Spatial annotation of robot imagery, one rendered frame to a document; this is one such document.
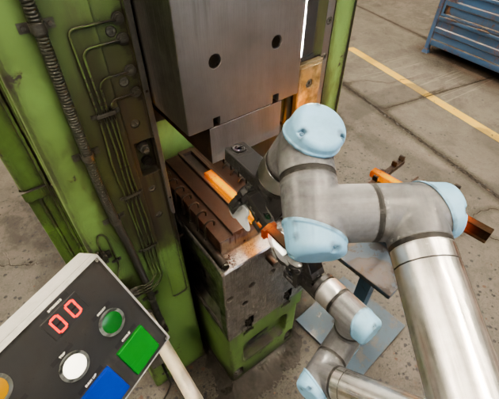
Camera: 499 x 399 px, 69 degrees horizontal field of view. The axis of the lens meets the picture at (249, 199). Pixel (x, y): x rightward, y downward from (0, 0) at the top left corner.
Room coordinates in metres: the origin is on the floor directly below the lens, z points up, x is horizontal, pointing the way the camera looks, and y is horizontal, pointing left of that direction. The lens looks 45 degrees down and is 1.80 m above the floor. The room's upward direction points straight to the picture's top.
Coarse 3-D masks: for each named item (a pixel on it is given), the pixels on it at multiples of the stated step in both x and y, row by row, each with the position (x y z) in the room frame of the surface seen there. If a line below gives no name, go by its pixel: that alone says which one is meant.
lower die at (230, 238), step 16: (176, 160) 1.00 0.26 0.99; (208, 160) 1.00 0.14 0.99; (176, 176) 0.93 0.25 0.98; (192, 176) 0.92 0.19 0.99; (224, 176) 0.92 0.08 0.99; (176, 192) 0.85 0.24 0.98; (192, 192) 0.85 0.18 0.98; (208, 192) 0.84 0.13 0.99; (192, 208) 0.78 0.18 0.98; (208, 208) 0.77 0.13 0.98; (224, 208) 0.77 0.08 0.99; (208, 224) 0.71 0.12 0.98; (224, 224) 0.70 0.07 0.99; (240, 224) 0.70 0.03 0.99; (224, 240) 0.65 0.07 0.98; (240, 240) 0.68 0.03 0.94
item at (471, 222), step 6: (372, 174) 0.95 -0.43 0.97; (378, 174) 0.94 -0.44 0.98; (384, 174) 0.94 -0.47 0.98; (384, 180) 0.92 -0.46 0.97; (390, 180) 0.91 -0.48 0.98; (396, 180) 0.91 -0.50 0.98; (468, 216) 0.73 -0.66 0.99; (468, 222) 0.71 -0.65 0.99; (474, 222) 0.71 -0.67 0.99; (480, 222) 0.71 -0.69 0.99; (468, 228) 0.71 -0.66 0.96; (474, 228) 0.70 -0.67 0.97; (480, 228) 0.69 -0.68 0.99; (486, 228) 0.69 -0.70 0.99; (492, 228) 0.69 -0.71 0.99; (474, 234) 0.69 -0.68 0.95; (480, 234) 0.69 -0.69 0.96; (486, 234) 0.68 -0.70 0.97; (480, 240) 0.67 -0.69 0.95; (486, 240) 0.68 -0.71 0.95
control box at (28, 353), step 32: (96, 256) 0.44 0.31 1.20; (64, 288) 0.36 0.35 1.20; (96, 288) 0.39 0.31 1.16; (32, 320) 0.30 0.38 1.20; (64, 320) 0.32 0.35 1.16; (96, 320) 0.34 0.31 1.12; (128, 320) 0.37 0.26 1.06; (0, 352) 0.24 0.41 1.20; (32, 352) 0.26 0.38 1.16; (64, 352) 0.27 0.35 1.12; (96, 352) 0.29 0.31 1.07; (32, 384) 0.22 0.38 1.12; (64, 384) 0.23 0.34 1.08; (128, 384) 0.26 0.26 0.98
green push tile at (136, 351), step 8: (136, 328) 0.36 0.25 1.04; (136, 336) 0.34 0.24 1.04; (144, 336) 0.35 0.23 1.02; (128, 344) 0.32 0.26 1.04; (136, 344) 0.33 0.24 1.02; (144, 344) 0.34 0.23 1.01; (152, 344) 0.34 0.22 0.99; (120, 352) 0.31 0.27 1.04; (128, 352) 0.31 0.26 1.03; (136, 352) 0.32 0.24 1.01; (144, 352) 0.32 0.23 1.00; (152, 352) 0.33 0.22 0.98; (128, 360) 0.30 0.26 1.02; (136, 360) 0.30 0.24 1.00; (144, 360) 0.31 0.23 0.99; (136, 368) 0.29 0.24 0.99
